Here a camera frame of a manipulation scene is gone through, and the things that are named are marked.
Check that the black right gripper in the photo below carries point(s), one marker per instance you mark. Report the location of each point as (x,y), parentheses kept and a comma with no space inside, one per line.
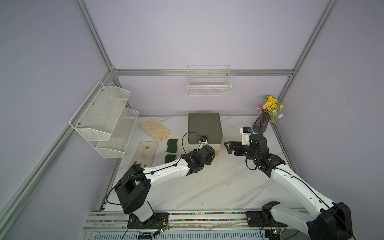
(238,145)

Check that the green yellow sponge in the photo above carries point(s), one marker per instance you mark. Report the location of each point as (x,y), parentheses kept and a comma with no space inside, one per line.
(170,157)

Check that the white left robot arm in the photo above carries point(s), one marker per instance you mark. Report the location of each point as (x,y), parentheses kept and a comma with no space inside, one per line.
(133,188)

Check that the olive three-drawer cabinet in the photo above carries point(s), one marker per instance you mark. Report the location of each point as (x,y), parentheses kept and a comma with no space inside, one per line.
(207,125)

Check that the purple glass vase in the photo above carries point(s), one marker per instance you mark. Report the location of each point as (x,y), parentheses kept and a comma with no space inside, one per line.
(261,124)

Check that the yellow artificial flowers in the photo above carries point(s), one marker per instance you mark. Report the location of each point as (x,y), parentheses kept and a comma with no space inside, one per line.
(270,109)

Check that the beige rubber glove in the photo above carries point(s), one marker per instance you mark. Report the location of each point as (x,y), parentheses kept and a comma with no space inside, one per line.
(156,130)

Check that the white two-tier mesh shelf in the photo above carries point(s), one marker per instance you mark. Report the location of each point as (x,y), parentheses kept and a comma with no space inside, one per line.
(105,121)

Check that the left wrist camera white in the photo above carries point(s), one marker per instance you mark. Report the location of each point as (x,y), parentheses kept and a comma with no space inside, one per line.
(203,141)

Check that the white wire wall basket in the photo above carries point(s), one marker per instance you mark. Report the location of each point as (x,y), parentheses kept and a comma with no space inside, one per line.
(209,86)

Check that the aluminium frame profile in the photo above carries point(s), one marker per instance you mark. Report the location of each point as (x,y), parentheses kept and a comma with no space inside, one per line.
(141,72)

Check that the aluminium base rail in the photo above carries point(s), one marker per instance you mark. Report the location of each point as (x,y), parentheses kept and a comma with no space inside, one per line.
(176,225)

